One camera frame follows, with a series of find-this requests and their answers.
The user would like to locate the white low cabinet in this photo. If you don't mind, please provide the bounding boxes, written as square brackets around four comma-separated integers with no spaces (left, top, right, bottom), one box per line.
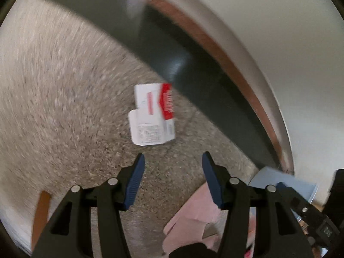
[145,0,344,207]

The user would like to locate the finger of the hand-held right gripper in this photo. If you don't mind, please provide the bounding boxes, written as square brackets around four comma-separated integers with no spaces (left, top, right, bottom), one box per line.
[276,182,322,224]

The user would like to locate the brown wooden board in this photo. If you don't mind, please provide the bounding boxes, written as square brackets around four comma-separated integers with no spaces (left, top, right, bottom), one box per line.
[32,190,51,248]

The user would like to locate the red and white box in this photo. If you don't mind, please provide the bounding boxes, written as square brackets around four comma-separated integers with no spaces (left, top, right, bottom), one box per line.
[128,83,176,146]

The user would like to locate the pink trousers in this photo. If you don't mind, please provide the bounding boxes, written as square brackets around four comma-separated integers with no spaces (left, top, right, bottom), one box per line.
[163,183,256,258]

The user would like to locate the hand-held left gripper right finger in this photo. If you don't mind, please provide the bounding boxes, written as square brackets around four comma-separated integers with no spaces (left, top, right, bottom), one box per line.
[201,151,312,258]

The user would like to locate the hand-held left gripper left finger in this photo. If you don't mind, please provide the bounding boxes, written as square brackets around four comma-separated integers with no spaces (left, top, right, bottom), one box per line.
[32,153,146,258]

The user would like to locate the dark cloth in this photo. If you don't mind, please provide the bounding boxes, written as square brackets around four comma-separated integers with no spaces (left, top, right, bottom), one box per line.
[168,243,217,258]

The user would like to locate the light blue trash bin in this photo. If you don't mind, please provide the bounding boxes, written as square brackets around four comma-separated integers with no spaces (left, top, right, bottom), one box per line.
[247,166,318,205]

